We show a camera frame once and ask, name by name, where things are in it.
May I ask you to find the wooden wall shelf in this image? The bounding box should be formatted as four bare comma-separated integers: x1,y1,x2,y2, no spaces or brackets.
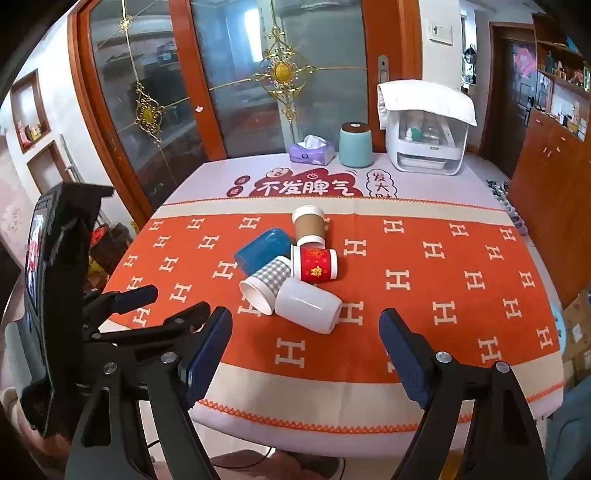
531,11,591,137

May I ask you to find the white plastic cup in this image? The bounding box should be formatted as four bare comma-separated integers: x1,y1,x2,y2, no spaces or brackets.
275,277,343,334

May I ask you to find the blue plastic cup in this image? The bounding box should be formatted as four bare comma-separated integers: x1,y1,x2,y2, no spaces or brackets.
234,229,297,278

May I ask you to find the orange patterned blanket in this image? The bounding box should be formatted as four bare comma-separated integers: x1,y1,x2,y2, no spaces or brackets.
99,200,567,422

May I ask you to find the glass sliding door with gold ornaments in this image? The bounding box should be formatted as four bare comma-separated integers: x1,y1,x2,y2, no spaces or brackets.
68,0,423,229

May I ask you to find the cardboard box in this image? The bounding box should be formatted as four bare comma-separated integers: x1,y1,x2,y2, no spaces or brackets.
560,290,591,370

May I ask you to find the orange patterned tablecloth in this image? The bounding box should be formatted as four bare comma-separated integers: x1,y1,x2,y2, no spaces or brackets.
157,151,515,455

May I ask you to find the red printed bag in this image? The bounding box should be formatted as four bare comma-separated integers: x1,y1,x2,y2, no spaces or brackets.
87,223,136,278

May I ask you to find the white wall switch panel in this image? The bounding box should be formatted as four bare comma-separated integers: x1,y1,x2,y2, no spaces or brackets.
429,21,454,45

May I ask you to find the white countertop appliance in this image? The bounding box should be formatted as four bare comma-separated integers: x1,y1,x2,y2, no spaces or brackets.
379,108,469,176

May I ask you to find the dark wooden door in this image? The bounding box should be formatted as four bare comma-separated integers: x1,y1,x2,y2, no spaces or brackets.
479,22,539,178

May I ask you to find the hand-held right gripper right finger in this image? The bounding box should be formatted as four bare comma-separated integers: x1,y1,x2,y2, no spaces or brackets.
379,308,550,480

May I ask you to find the teal canister with brown lid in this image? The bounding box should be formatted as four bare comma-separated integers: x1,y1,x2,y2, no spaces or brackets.
339,122,374,168

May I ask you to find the grey checked paper cup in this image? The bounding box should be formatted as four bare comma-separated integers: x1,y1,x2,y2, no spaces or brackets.
239,256,293,316

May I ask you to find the red door decoration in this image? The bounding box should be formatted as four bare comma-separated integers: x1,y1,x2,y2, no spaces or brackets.
514,45,537,75

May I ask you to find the wooden cabinet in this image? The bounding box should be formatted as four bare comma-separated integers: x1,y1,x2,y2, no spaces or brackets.
507,106,591,308

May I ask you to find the red printed paper cup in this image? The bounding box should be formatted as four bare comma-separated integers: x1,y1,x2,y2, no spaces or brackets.
290,246,339,283

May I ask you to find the row of shoes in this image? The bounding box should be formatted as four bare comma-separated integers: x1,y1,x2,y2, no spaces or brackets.
485,178,530,236

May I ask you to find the white folded towel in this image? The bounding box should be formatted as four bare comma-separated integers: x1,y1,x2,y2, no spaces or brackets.
377,79,478,131

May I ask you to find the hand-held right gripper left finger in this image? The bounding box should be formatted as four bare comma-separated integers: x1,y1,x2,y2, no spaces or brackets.
69,307,233,480

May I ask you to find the brown sleeve paper cup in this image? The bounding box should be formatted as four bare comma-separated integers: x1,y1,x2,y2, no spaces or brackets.
292,205,327,248

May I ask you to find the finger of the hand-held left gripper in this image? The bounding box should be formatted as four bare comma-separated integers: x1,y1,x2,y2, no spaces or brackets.
92,302,213,354
83,285,158,326

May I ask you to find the purple tissue box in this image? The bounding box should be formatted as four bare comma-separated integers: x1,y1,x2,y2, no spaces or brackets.
288,135,336,167

